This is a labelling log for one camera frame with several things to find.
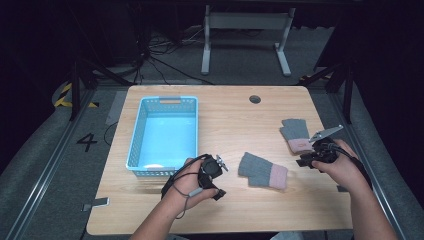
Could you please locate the bundle of black floor cables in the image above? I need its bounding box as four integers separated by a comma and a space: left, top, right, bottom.
133, 28, 214, 86

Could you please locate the grey pink fingerless glove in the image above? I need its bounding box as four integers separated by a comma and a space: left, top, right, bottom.
237, 151, 289, 191

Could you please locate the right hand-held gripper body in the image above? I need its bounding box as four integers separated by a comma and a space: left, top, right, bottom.
309, 124, 345, 165

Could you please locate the aluminium floor rail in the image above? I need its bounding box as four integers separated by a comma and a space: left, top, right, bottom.
328, 91, 407, 240
5, 88, 98, 240

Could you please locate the grey tape piece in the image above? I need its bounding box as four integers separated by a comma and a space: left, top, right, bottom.
81, 196, 111, 213

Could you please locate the grey pink sock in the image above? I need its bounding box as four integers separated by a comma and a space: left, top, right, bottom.
279, 118, 315, 155

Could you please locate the grey floor tape strip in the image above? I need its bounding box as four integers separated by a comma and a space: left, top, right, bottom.
105, 89, 128, 127

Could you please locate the white metal table frame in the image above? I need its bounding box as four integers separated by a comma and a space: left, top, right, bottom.
200, 4, 297, 77

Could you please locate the person's left hand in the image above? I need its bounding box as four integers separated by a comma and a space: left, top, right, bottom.
161, 158, 221, 214

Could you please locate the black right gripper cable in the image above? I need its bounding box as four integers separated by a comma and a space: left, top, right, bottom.
328, 142, 373, 188

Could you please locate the thin black floor cable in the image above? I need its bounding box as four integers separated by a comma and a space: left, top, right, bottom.
103, 121, 119, 147

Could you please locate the person's right hand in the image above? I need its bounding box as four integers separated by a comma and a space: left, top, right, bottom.
311, 139, 368, 193

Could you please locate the thin grey wrist cord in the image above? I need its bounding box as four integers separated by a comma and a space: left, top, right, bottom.
172, 181, 203, 220

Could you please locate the light blue plastic basket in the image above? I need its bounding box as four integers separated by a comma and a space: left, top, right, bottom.
125, 95, 200, 177

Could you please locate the yellow black hazard tape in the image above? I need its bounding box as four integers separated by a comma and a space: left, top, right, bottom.
53, 82, 100, 109

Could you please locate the black metal stand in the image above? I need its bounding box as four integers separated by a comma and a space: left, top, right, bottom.
68, 54, 134, 122
299, 61, 355, 125

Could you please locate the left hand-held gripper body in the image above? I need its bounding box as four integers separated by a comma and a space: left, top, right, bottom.
198, 154, 230, 190

